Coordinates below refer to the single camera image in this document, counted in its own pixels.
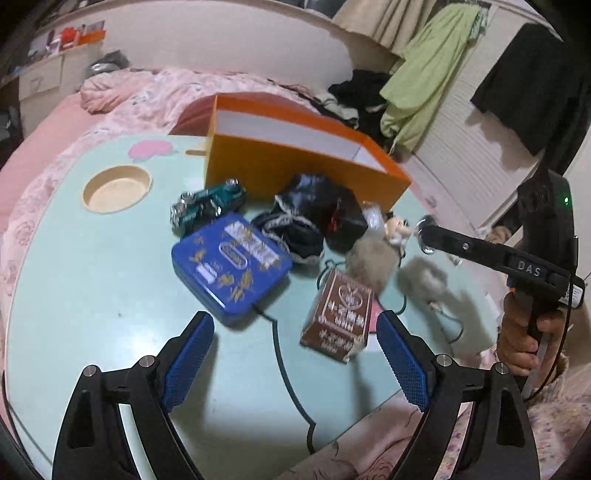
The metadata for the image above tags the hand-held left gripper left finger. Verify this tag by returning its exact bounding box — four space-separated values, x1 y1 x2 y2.
52 311 216 480

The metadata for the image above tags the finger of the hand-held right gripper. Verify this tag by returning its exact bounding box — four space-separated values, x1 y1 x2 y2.
416 215 513 278

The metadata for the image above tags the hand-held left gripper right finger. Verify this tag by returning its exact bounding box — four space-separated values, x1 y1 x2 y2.
375 309 539 480

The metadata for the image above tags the grey fluffy ball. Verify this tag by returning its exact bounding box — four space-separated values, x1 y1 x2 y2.
398 256 450 303

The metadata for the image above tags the small doll figure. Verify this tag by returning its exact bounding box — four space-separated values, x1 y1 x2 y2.
383 211 413 247

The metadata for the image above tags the brown card box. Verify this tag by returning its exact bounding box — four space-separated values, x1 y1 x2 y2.
299 268 376 365

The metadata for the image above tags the beige fluffy ball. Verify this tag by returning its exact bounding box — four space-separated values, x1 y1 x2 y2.
345 237 399 294

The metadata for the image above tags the clear plastic wrap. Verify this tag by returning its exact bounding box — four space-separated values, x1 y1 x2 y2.
362 200 386 232

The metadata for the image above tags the blue tin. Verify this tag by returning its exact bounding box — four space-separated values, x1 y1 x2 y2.
171 212 294 325

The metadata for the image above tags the black bag with red print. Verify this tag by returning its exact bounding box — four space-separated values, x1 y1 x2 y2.
323 194 370 254

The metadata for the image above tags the green toy car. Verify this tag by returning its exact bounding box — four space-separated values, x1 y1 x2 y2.
170 179 247 237

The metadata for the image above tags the black lace cloth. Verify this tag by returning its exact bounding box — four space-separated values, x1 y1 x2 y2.
252 194 325 266

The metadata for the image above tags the black plastic bag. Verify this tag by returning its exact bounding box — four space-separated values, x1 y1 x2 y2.
276 173 356 222

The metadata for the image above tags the orange cardboard box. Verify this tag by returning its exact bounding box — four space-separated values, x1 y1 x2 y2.
203 92 413 215

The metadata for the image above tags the person's right forearm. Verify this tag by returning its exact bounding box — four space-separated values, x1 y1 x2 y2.
526 353 591 444

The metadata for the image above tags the person's right hand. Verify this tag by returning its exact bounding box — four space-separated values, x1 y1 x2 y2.
496 291 573 377

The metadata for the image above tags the white louvered closet door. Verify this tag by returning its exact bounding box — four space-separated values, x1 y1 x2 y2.
402 0 555 232

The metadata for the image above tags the black hanging garment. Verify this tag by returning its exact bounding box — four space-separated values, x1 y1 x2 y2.
470 21 578 158

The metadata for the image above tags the light green garment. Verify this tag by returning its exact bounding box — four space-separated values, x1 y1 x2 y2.
379 4 490 153

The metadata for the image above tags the pile of black clothes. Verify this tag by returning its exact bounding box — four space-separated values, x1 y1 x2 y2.
314 69 407 148

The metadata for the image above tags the beige curtain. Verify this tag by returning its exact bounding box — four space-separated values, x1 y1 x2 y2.
331 0 439 56

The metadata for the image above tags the dark red pillow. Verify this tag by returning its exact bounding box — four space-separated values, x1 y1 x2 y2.
168 92 319 137

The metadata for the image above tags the pink bed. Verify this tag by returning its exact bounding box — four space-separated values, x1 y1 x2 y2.
0 95 93 232

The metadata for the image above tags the pink floral blanket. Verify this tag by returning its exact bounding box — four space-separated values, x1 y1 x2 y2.
0 67 338 333

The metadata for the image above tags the grey round item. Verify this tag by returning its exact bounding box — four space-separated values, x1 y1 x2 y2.
85 50 127 77

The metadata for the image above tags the white cabinet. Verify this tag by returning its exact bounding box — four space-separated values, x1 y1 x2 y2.
18 44 105 125

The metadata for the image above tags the black cable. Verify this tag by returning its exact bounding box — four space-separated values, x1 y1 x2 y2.
252 302 324 455

